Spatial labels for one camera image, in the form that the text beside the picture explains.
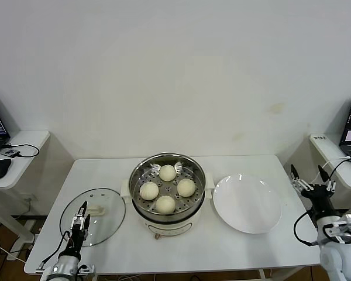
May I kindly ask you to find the white electric cooker base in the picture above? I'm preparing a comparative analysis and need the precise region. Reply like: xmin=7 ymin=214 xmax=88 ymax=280
xmin=121 ymin=187 xmax=208 ymax=239

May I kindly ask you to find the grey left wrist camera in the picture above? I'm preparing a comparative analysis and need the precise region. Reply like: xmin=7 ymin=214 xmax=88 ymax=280
xmin=77 ymin=263 xmax=96 ymax=275

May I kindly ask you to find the stainless steel steamer basket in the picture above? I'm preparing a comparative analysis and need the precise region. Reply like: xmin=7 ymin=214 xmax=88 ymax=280
xmin=121 ymin=151 xmax=215 ymax=217

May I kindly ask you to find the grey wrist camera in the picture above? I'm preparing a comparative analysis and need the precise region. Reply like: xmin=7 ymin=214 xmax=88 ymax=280
xmin=321 ymin=213 xmax=351 ymax=245
xmin=77 ymin=263 xmax=96 ymax=275

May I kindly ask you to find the white laptop cable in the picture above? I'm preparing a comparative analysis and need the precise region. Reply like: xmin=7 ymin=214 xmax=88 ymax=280
xmin=315 ymin=156 xmax=351 ymax=183

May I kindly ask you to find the black power cable with adapter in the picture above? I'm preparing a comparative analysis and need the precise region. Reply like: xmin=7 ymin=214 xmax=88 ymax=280
xmin=323 ymin=159 xmax=351 ymax=189

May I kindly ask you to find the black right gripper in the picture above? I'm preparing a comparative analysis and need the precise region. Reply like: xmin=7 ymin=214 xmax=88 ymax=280
xmin=290 ymin=164 xmax=342 ymax=223

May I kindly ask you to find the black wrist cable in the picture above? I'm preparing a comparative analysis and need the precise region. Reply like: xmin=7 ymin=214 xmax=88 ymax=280
xmin=40 ymin=230 xmax=72 ymax=269
xmin=294 ymin=210 xmax=321 ymax=247

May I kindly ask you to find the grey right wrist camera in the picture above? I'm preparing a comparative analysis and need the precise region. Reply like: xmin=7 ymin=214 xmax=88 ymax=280
xmin=321 ymin=213 xmax=351 ymax=245

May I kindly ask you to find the white side table with mouse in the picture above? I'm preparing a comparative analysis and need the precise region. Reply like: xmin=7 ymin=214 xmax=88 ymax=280
xmin=0 ymin=129 xmax=75 ymax=261

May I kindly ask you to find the small black usb hub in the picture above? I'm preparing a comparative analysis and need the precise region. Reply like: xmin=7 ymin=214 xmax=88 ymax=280
xmin=1 ymin=148 xmax=21 ymax=159

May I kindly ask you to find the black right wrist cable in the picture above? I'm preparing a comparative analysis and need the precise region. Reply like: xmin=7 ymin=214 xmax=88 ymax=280
xmin=294 ymin=210 xmax=321 ymax=247

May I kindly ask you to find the white steamed baozi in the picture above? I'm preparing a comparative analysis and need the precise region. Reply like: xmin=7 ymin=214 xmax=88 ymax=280
xmin=139 ymin=181 xmax=160 ymax=201
xmin=155 ymin=195 xmax=176 ymax=215
xmin=159 ymin=164 xmax=177 ymax=181
xmin=177 ymin=179 xmax=197 ymax=198

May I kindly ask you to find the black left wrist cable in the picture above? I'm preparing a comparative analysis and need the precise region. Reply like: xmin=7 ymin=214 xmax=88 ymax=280
xmin=40 ymin=230 xmax=72 ymax=269

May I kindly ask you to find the white floor cable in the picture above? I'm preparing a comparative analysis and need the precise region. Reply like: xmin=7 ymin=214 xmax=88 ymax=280
xmin=0 ymin=239 xmax=27 ymax=266

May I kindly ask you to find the white round plate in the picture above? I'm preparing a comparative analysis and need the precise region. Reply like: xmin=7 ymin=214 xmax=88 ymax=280
xmin=212 ymin=173 xmax=283 ymax=234

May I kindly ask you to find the round glass pot lid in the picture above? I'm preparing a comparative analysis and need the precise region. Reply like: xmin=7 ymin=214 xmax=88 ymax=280
xmin=60 ymin=187 xmax=127 ymax=247

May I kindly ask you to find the black laptop cable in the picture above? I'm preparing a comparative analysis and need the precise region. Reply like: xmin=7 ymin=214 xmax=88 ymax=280
xmin=1 ymin=142 xmax=40 ymax=159

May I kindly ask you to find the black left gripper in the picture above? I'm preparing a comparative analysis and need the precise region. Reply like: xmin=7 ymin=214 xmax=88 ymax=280
xmin=66 ymin=200 xmax=91 ymax=256

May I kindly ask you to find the black computer mouse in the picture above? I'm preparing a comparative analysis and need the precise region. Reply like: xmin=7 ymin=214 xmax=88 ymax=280
xmin=0 ymin=158 xmax=13 ymax=180

